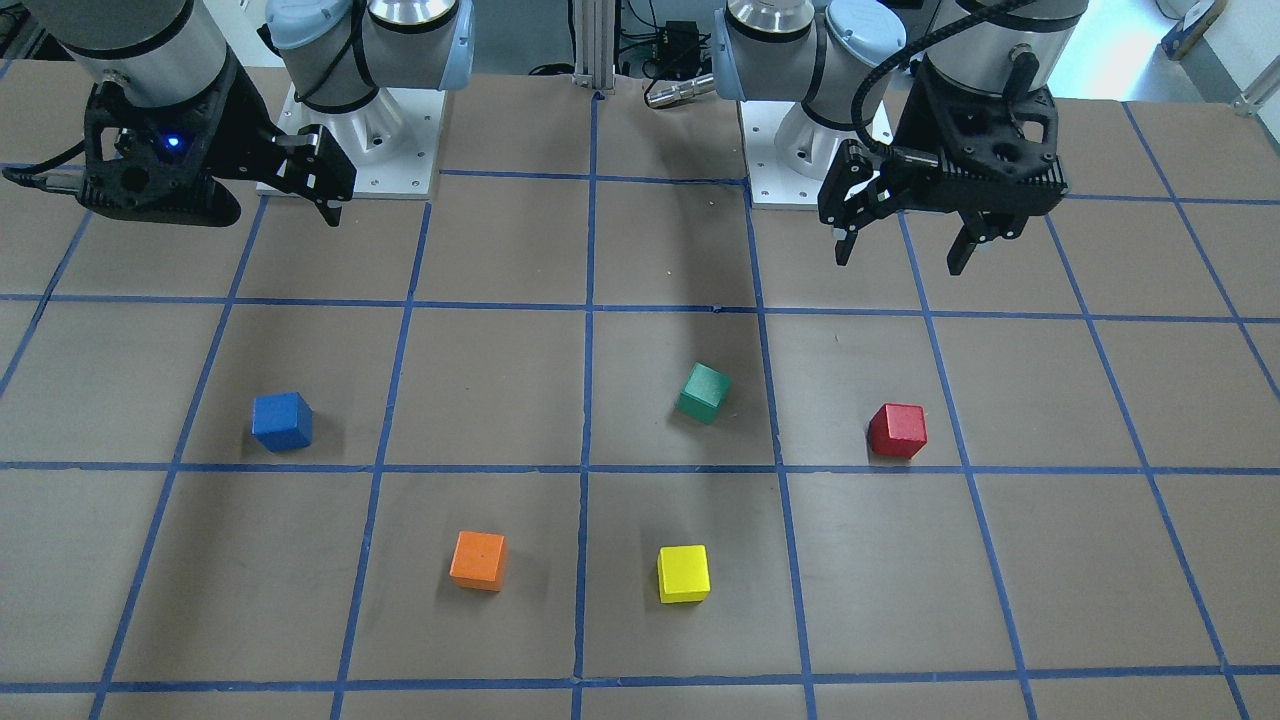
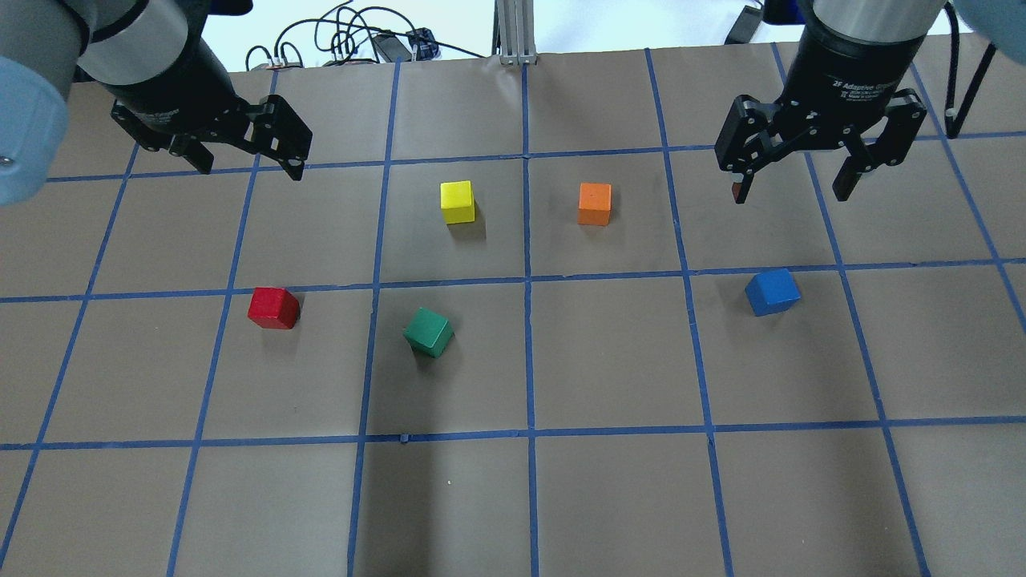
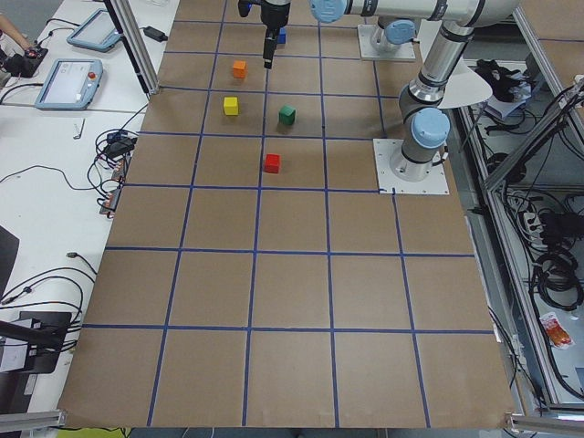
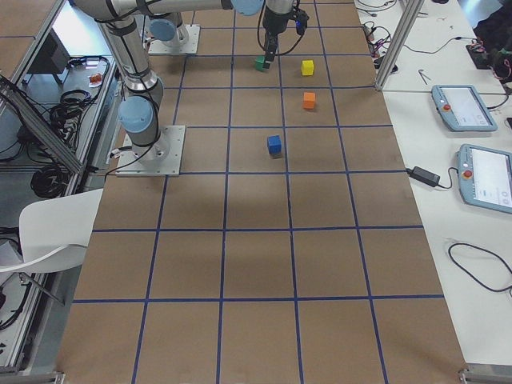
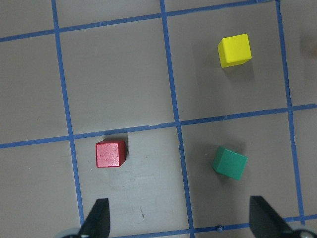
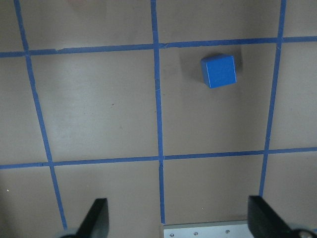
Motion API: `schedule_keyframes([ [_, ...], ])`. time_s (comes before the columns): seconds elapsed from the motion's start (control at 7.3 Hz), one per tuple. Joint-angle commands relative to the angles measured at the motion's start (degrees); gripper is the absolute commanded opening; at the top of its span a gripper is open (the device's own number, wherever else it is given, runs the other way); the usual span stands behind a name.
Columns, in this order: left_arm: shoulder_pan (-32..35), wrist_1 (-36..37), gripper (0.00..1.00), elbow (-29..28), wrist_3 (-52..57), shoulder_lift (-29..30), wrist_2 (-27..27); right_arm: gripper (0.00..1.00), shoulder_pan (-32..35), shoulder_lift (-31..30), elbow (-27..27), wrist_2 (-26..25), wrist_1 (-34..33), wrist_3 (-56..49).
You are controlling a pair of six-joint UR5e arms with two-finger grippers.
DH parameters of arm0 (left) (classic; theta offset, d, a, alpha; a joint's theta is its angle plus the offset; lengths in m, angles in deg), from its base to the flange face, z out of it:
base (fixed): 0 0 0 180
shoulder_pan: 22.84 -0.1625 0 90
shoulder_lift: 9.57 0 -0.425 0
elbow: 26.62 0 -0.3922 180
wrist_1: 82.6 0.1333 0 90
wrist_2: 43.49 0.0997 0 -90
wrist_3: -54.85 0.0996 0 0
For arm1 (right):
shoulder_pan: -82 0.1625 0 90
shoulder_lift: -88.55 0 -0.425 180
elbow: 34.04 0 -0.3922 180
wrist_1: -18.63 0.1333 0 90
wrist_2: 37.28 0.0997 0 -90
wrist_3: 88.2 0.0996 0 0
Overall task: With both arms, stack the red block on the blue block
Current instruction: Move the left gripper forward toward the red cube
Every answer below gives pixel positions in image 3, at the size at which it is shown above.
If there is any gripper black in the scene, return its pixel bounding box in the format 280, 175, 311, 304
260, 0, 290, 69

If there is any red wooden block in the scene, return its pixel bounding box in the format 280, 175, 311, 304
263, 153, 281, 174

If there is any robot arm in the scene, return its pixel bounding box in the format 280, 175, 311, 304
370, 16, 417, 61
309, 1, 519, 183

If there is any blue wooden block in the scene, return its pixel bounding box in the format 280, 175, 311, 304
276, 27, 287, 46

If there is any orange wooden block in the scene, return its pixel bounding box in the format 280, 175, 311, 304
232, 59, 247, 79

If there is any yellow wooden block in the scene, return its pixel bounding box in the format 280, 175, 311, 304
223, 96, 240, 116

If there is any green wooden block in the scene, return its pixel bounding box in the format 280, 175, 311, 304
278, 105, 297, 126

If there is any black power adapter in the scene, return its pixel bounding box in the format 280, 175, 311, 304
142, 26, 168, 42

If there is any far teach pendant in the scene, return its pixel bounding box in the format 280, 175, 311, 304
67, 9, 120, 53

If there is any teach pendant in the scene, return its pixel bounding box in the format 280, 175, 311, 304
67, 9, 120, 53
35, 58, 103, 110

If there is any near teach pendant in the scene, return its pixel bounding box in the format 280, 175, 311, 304
35, 58, 103, 110

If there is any allen key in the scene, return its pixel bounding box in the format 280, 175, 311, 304
73, 119, 86, 140

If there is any red snack packet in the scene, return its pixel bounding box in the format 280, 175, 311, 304
539, 312, 572, 349

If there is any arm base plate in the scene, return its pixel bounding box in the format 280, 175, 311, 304
373, 139, 450, 195
357, 25, 416, 62

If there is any aluminium frame post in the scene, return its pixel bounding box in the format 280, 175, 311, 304
104, 0, 159, 96

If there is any black cable on desk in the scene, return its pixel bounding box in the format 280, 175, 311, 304
0, 164, 99, 193

